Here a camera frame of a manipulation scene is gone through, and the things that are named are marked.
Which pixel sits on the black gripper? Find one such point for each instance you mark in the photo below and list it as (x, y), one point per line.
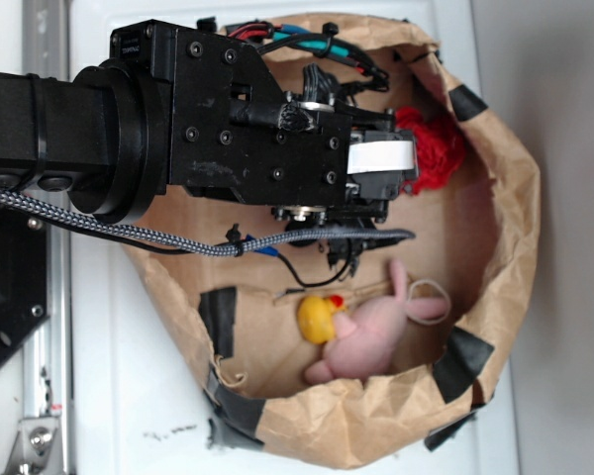
(264, 115)

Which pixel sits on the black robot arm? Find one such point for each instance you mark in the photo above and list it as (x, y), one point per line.
(66, 137)

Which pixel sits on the brown paper bag tray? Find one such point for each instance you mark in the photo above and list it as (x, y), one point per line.
(233, 320)

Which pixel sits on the yellow rubber duck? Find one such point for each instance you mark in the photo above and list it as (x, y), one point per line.
(315, 317)

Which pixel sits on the red fabric flower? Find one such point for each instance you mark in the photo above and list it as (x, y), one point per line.
(440, 148)

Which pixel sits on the pink plush bunny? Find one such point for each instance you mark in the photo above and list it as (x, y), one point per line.
(366, 339)

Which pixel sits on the white plastic board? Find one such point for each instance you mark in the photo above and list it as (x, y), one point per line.
(137, 407)

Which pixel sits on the aluminium extrusion rail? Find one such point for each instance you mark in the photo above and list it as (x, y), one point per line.
(44, 439)

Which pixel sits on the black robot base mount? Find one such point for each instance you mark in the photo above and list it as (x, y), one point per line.
(23, 280)

